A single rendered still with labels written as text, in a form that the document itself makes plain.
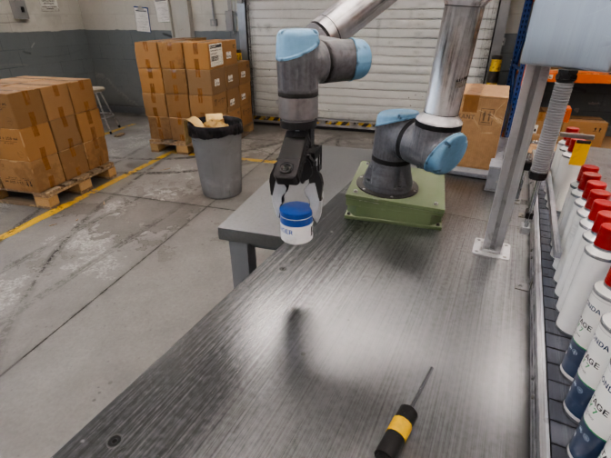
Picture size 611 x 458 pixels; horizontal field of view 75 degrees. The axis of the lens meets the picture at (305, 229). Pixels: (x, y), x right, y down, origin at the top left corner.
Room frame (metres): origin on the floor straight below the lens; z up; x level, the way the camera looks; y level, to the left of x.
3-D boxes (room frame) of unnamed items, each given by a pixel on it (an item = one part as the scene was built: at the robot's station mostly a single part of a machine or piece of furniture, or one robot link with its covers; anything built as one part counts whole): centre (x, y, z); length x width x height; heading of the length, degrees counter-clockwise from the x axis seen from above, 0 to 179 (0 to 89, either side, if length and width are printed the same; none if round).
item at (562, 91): (0.77, -0.48, 1.18); 0.04 x 0.04 x 0.21
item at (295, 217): (0.75, 0.02, 0.98); 0.07 x 0.07 x 0.07
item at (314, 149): (0.78, 0.01, 1.14); 0.09 x 0.08 x 0.12; 164
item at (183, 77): (4.93, 1.24, 0.57); 1.20 x 0.85 x 1.14; 166
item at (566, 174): (1.04, -0.72, 0.98); 0.05 x 0.05 x 0.20
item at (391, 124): (1.14, -0.26, 1.07); 0.13 x 0.12 x 0.14; 35
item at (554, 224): (1.15, -0.73, 0.96); 1.07 x 0.01 x 0.01; 154
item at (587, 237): (0.58, -0.50, 0.98); 0.05 x 0.05 x 0.20
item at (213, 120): (3.34, 0.77, 0.50); 0.42 x 0.41 x 0.28; 163
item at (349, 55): (0.84, -0.06, 1.30); 0.11 x 0.11 x 0.08; 35
